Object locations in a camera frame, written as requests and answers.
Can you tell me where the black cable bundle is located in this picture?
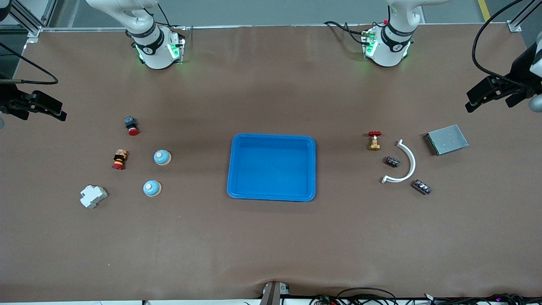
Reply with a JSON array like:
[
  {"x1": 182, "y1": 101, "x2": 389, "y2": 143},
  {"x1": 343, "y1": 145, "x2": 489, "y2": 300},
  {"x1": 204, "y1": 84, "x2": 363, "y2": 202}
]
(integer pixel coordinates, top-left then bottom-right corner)
[{"x1": 423, "y1": 292, "x2": 542, "y2": 305}]

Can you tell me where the black right base cable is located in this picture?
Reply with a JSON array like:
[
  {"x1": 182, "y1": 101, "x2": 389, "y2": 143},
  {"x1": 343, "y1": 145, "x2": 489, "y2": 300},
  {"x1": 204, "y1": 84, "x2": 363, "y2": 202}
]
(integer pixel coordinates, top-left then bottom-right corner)
[{"x1": 157, "y1": 3, "x2": 171, "y2": 28}]

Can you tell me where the black left base cable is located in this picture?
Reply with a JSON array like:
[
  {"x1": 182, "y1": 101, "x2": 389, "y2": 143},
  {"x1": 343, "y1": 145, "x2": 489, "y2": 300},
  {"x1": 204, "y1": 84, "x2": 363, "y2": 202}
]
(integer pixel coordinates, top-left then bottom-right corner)
[{"x1": 324, "y1": 20, "x2": 370, "y2": 45}]

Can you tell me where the white plastic circuit breaker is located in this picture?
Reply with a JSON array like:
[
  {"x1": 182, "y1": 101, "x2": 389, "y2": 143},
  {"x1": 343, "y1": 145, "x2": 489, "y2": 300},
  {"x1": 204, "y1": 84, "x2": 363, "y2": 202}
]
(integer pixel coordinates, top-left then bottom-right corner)
[{"x1": 80, "y1": 185, "x2": 108, "y2": 209}]

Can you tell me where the black base cable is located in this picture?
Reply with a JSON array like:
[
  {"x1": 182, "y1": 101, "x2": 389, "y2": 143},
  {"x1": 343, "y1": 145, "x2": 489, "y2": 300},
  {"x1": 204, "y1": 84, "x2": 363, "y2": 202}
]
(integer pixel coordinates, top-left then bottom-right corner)
[
  {"x1": 324, "y1": 20, "x2": 370, "y2": 45},
  {"x1": 157, "y1": 3, "x2": 171, "y2": 28}
]

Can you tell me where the black looped cable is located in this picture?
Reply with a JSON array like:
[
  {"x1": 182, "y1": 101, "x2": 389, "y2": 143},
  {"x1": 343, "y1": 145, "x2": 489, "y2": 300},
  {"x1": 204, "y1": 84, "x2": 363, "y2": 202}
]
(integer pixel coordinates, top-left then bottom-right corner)
[{"x1": 336, "y1": 288, "x2": 397, "y2": 305}]

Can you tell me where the brown table mat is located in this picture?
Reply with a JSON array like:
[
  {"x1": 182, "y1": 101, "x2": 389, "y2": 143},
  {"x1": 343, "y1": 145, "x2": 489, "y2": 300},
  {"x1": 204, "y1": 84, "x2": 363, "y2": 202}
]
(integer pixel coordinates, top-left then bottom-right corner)
[{"x1": 0, "y1": 23, "x2": 542, "y2": 303}]

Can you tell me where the grey metal box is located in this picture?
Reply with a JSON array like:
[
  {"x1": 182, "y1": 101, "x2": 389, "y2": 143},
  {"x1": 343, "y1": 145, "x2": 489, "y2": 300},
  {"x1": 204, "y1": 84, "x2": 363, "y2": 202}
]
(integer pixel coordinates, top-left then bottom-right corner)
[{"x1": 423, "y1": 124, "x2": 470, "y2": 156}]

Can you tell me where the coloured wire bundle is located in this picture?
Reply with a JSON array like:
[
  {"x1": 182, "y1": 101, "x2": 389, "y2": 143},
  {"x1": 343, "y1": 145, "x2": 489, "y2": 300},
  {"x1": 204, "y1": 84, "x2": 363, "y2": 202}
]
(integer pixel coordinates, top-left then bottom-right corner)
[{"x1": 308, "y1": 294, "x2": 339, "y2": 305}]

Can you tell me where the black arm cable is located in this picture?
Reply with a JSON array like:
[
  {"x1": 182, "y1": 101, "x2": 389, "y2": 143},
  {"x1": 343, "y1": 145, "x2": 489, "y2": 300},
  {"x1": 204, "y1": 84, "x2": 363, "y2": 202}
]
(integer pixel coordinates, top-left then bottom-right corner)
[
  {"x1": 0, "y1": 41, "x2": 59, "y2": 85},
  {"x1": 471, "y1": 0, "x2": 530, "y2": 87}
]

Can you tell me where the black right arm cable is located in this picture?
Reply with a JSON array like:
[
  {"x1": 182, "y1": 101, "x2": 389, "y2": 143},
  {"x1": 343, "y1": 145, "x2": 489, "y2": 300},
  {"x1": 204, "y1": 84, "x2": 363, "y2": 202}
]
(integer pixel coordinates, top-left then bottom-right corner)
[{"x1": 0, "y1": 41, "x2": 59, "y2": 85}]

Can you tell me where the white curved plastic strip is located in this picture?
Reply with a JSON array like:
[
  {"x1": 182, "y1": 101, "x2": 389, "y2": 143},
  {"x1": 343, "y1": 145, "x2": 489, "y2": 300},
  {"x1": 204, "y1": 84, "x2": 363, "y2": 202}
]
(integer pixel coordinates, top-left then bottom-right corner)
[{"x1": 381, "y1": 139, "x2": 416, "y2": 184}]

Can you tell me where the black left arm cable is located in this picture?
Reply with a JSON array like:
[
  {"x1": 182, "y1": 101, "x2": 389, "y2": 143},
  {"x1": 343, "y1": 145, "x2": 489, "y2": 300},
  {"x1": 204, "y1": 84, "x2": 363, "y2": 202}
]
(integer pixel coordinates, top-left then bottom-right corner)
[{"x1": 471, "y1": 0, "x2": 530, "y2": 87}]

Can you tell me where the red orange black push button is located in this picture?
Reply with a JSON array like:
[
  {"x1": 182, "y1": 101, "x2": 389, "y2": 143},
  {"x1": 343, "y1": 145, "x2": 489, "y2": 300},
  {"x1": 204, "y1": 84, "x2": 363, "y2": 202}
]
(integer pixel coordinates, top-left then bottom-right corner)
[{"x1": 112, "y1": 149, "x2": 128, "y2": 170}]

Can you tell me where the aluminium frame profile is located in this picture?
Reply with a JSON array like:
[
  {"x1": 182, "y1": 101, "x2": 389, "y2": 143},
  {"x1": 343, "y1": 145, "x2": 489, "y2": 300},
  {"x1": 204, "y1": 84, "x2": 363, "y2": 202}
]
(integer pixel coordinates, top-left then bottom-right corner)
[
  {"x1": 8, "y1": 0, "x2": 58, "y2": 43},
  {"x1": 507, "y1": 0, "x2": 535, "y2": 33}
]

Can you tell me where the blue plastic tray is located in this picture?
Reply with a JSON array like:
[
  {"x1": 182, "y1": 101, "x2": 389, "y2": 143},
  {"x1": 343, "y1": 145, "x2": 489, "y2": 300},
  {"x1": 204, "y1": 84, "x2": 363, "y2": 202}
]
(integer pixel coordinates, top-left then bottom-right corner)
[{"x1": 227, "y1": 133, "x2": 317, "y2": 202}]

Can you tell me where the metal table edge bracket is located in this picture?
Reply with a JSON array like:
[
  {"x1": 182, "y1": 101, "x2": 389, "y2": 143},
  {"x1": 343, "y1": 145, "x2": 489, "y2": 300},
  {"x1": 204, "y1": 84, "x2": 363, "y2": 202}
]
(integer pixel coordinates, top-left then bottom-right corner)
[{"x1": 259, "y1": 281, "x2": 291, "y2": 305}]

